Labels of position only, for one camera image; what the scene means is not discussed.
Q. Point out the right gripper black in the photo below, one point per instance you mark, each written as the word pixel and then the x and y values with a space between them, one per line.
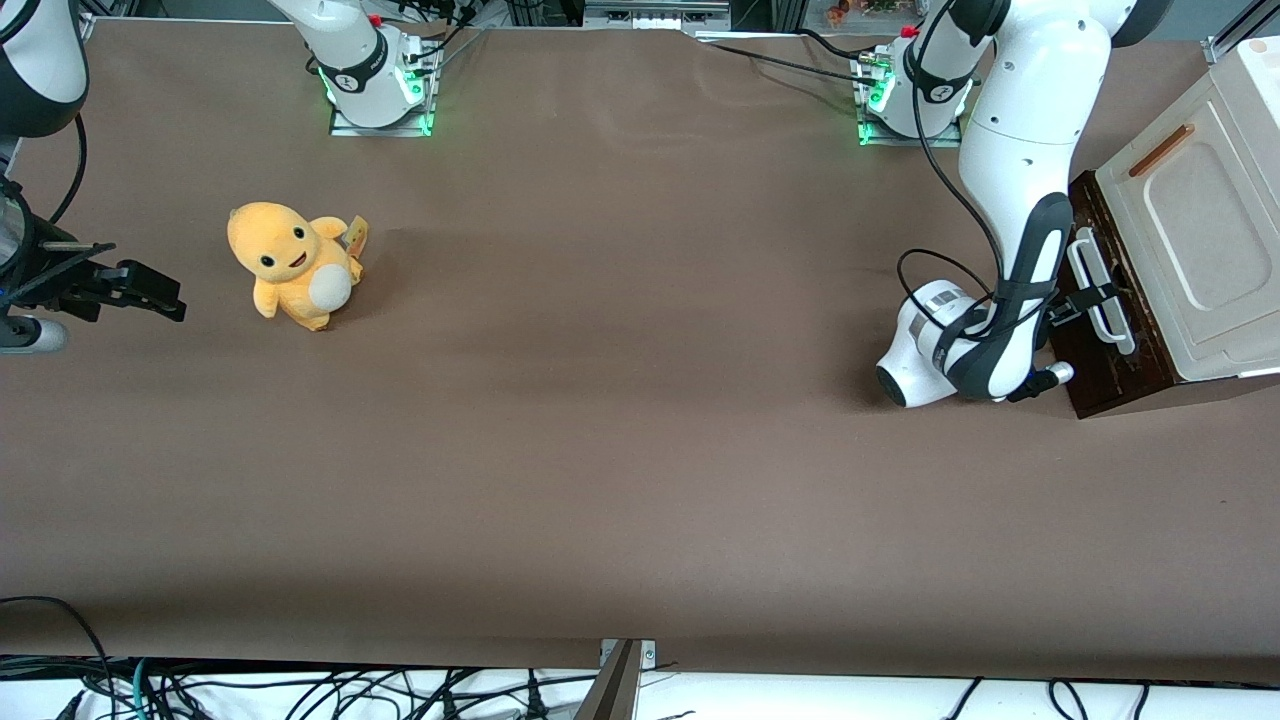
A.
pixel 52 272

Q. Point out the dark wooden drawer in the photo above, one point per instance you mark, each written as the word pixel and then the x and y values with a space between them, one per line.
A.
pixel 1145 360

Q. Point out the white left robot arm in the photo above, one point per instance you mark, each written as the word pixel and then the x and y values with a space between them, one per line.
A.
pixel 1030 120

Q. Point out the cream plastic cabinet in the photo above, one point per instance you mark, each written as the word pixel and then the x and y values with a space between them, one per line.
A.
pixel 1200 230

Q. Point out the yellow plush toy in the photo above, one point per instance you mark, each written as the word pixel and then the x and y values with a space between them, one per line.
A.
pixel 290 285

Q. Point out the small orange objects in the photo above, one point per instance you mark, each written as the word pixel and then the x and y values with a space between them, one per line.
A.
pixel 838 12

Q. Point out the white power strip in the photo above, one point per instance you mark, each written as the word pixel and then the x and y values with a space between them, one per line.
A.
pixel 655 14

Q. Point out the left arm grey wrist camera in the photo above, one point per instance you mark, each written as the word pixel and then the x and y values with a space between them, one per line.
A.
pixel 1058 375

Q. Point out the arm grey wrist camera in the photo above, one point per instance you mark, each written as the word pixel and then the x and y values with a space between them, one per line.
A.
pixel 30 337
pixel 1058 375

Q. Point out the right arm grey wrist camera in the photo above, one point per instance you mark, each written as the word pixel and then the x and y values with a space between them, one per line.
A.
pixel 30 337

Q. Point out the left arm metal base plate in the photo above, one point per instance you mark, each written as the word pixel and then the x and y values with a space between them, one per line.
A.
pixel 940 141

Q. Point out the aluminium frame profile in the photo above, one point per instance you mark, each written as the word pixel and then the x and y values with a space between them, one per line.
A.
pixel 1240 30

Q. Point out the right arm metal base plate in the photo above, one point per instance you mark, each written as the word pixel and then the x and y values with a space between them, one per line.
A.
pixel 400 128

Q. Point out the grey metal bracket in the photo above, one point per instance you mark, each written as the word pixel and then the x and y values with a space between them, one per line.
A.
pixel 615 690

